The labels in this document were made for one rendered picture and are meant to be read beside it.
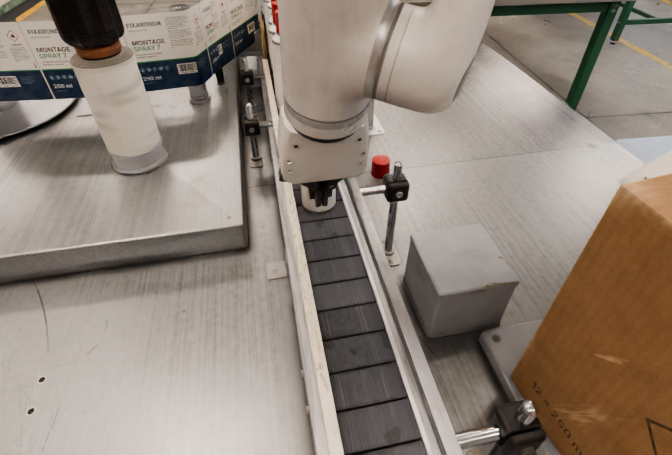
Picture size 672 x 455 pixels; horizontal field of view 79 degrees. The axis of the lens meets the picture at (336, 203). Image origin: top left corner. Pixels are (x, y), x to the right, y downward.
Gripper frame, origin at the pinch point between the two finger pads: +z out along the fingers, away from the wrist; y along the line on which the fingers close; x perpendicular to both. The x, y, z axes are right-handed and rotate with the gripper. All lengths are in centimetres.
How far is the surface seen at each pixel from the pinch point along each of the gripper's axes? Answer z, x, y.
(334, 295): 1.6, 14.0, 0.6
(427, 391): -11.7, 26.7, -3.7
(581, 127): 19, -19, -62
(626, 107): 143, -119, -230
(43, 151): 16, -25, 45
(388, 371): -1.9, 23.8, -3.0
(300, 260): -0.5, 9.7, 4.1
